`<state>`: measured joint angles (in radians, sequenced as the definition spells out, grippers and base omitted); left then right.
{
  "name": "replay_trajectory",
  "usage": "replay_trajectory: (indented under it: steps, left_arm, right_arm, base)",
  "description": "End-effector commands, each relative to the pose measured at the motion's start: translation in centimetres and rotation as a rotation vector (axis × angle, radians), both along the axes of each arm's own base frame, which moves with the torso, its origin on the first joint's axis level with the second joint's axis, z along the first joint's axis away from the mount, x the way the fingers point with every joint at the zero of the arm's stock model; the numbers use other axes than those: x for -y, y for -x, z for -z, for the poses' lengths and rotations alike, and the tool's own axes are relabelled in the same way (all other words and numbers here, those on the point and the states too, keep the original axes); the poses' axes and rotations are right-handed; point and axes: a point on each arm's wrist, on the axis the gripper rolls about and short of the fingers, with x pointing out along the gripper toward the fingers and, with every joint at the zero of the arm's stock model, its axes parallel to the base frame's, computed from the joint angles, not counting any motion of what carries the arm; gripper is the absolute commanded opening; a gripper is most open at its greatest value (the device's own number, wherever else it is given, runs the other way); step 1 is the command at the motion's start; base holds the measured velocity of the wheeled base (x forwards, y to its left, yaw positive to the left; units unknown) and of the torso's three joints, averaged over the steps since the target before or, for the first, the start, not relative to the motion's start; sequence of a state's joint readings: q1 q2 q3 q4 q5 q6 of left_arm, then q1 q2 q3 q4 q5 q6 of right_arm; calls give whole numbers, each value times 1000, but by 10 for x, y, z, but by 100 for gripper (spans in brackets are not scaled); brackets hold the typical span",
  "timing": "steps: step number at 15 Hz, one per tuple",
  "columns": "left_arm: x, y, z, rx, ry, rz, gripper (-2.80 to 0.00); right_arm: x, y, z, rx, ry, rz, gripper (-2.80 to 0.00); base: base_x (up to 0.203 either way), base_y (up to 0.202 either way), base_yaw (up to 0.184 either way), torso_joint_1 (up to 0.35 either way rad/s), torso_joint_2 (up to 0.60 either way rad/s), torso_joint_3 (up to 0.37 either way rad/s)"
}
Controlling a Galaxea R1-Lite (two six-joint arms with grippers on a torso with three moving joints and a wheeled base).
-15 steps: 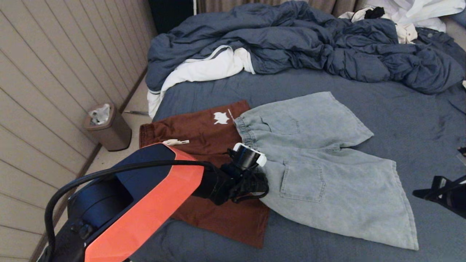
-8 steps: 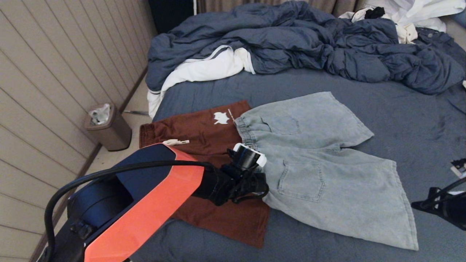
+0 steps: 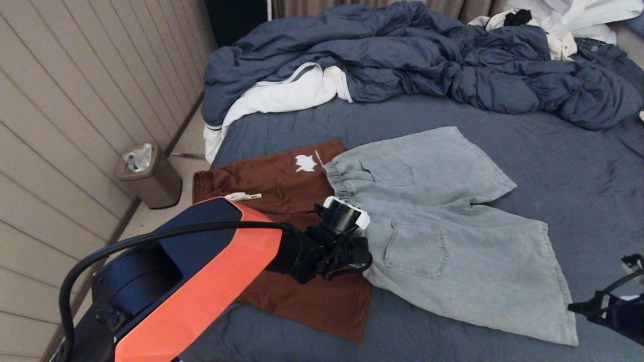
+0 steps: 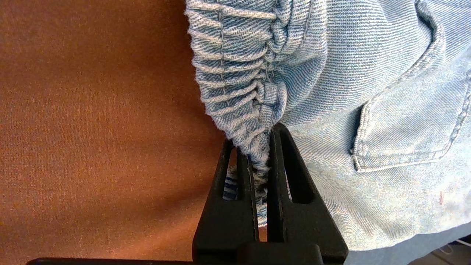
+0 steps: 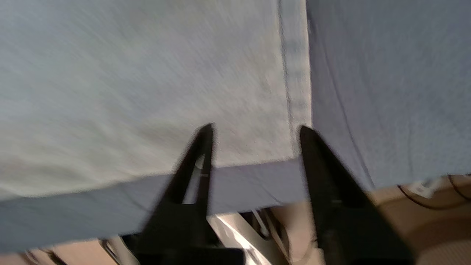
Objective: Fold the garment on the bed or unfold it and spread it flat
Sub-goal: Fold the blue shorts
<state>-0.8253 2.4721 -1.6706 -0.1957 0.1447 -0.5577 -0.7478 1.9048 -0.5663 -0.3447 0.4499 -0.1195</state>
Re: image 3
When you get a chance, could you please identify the rust brown drawstring shorts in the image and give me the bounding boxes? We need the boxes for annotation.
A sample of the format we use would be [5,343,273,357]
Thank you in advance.
[193,138,374,344]

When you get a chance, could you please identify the light blue denim shorts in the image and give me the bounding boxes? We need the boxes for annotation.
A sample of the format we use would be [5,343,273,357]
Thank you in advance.
[322,126,579,346]

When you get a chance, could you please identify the bed with blue sheet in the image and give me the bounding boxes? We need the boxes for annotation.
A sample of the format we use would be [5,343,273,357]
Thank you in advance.
[176,93,644,362]

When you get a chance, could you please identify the brown trash bin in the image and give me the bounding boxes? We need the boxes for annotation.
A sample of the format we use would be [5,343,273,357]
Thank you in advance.
[115,143,183,209]

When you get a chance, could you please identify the dark blue crumpled duvet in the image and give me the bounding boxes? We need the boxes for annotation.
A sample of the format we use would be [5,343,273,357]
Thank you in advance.
[201,2,644,131]

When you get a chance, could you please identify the dark blue denim garment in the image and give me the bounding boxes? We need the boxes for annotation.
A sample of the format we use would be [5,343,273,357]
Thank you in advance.
[574,38,644,78]

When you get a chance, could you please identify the beige curtain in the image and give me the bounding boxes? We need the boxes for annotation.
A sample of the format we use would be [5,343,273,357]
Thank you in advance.
[272,0,509,25]

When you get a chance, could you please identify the dark cabinet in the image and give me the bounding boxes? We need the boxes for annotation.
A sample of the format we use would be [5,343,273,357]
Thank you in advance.
[205,0,268,48]

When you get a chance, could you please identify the blue pillow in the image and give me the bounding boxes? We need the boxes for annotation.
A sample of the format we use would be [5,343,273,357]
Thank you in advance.
[621,10,644,38]

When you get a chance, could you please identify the white crumpled clothing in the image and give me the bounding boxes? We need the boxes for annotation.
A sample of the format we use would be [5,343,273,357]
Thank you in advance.
[503,0,644,45]

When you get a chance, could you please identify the small black garment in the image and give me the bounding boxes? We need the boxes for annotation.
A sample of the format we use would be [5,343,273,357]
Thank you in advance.
[503,9,532,27]

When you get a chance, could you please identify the black and white left wrist camera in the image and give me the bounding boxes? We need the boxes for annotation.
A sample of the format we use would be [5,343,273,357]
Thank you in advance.
[314,196,370,237]

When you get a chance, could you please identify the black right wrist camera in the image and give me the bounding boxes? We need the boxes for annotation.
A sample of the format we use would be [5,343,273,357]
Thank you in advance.
[621,254,644,275]

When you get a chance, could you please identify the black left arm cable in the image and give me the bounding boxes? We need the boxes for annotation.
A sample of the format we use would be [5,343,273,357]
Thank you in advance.
[59,221,300,362]

